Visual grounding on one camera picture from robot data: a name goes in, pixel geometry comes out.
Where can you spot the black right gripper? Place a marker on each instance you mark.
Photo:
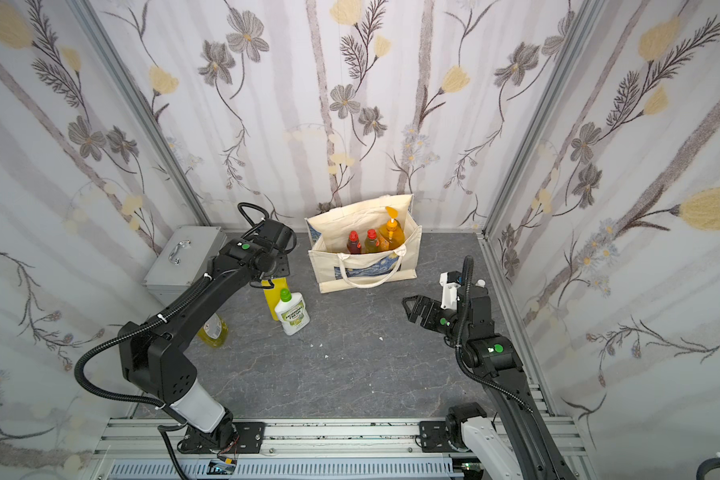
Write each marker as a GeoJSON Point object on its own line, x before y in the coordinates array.
{"type": "Point", "coordinates": [431, 315]}

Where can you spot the orange pump soap bottle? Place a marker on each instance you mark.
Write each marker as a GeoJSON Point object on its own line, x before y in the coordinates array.
{"type": "Point", "coordinates": [392, 230]}

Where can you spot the yellow-green dish soap red cap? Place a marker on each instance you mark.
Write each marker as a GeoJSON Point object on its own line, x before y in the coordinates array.
{"type": "Point", "coordinates": [372, 242]}

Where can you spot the red dish soap bottle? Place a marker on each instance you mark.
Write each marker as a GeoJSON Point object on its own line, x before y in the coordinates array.
{"type": "Point", "coordinates": [353, 243]}

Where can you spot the large yellow pump soap bottle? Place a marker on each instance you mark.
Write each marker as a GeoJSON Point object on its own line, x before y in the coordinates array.
{"type": "Point", "coordinates": [272, 295]}

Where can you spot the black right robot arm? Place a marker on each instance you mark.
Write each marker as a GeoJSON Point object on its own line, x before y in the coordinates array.
{"type": "Point", "coordinates": [490, 360]}

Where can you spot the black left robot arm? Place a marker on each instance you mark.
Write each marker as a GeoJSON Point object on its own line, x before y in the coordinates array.
{"type": "Point", "coordinates": [152, 354]}

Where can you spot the cream starry night tote bag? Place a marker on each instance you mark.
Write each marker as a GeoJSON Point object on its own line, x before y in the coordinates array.
{"type": "Point", "coordinates": [337, 269]}

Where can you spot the white bottle green cap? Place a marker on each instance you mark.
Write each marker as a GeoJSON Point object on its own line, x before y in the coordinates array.
{"type": "Point", "coordinates": [291, 311]}

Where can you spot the silver metal case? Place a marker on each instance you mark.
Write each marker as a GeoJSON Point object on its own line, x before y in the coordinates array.
{"type": "Point", "coordinates": [183, 260]}

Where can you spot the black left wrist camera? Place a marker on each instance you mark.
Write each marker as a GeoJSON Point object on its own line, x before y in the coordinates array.
{"type": "Point", "coordinates": [274, 235]}

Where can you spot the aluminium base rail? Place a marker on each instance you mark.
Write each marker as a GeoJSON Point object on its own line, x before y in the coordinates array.
{"type": "Point", "coordinates": [387, 448]}

